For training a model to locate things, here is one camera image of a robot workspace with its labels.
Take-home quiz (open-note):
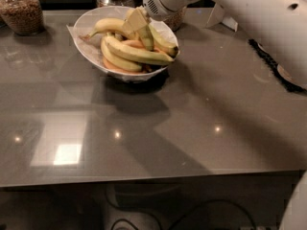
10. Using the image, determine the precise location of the left curved yellow banana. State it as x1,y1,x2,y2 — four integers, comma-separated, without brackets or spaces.
87,18,138,39

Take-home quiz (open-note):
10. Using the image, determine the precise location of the front long yellow banana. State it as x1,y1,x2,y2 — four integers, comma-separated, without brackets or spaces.
104,36,174,66

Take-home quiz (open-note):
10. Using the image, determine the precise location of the glass jar of grains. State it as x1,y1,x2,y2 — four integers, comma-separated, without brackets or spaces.
164,7,186,32
0,0,44,35

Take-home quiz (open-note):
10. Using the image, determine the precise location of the left glass jar of grains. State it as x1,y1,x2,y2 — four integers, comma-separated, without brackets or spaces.
0,0,44,35

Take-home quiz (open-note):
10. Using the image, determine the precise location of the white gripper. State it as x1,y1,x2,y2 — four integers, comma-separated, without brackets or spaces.
122,0,200,35

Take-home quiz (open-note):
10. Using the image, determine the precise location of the orange fruit in bowl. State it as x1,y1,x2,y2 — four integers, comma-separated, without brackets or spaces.
109,40,151,74

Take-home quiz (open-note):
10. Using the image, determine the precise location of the white folded card stand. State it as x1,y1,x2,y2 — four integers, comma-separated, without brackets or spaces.
206,4,239,32

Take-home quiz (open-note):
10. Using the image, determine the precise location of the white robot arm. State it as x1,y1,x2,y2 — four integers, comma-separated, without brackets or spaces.
143,0,307,178

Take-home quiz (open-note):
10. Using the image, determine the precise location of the black cable on floor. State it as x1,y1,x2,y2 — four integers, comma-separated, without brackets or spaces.
105,184,257,230

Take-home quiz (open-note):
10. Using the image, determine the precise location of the right glass jar of grains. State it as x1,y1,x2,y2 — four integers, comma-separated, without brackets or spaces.
164,7,186,32

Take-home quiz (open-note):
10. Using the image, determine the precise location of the black mesh mat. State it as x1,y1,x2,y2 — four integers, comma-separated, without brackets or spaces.
248,39,307,94

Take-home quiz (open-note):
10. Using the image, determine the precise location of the lower curved yellow banana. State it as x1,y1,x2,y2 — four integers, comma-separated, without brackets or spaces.
101,39,142,74

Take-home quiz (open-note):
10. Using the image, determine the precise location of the curved yellow banana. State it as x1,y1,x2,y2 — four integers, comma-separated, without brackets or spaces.
101,39,142,74
87,18,138,39

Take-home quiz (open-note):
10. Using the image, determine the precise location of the white oval bowl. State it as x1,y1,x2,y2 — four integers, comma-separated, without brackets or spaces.
70,6,178,82

